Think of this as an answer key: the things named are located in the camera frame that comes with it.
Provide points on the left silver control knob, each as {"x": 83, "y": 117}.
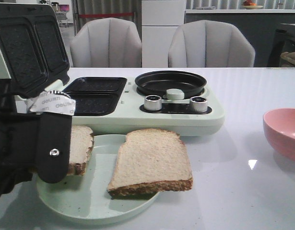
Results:
{"x": 152, "y": 103}

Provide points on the right grey upholstered chair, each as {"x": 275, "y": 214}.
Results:
{"x": 210, "y": 44}

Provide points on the mint green plate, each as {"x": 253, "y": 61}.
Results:
{"x": 84, "y": 199}

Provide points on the grey upholstered chair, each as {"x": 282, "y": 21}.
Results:
{"x": 210, "y": 44}
{"x": 107, "y": 43}

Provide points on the white refrigerator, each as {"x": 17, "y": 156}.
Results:
{"x": 160, "y": 19}

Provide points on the mint green breakfast maker base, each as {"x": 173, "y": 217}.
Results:
{"x": 113, "y": 105}

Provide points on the pink bowl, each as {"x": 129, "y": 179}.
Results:
{"x": 279, "y": 130}

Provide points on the dark grey sideboard counter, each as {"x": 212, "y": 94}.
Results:
{"x": 271, "y": 32}

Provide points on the breakfast maker hinged lid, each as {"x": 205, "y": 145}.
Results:
{"x": 32, "y": 52}

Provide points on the left grey upholstered chair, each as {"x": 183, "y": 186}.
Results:
{"x": 107, "y": 43}

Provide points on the silver control knob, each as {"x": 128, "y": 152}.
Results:
{"x": 198, "y": 104}
{"x": 152, "y": 103}

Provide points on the fruit bowl on counter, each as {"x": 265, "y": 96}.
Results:
{"x": 250, "y": 5}

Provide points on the right silver control knob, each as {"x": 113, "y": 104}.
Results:
{"x": 198, "y": 104}

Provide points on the black round frying pan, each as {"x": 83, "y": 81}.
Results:
{"x": 158, "y": 82}

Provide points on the beige cushion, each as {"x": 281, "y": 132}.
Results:
{"x": 289, "y": 57}

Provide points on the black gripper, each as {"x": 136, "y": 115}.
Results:
{"x": 29, "y": 140}

